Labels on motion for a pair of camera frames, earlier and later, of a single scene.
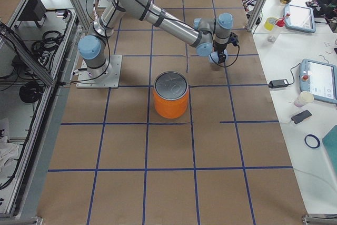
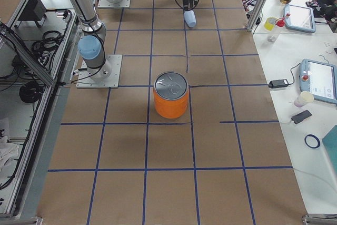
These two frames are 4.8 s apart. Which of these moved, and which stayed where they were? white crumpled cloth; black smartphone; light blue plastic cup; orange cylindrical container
Moved: light blue plastic cup
Stayed: white crumpled cloth; black smartphone; orange cylindrical container
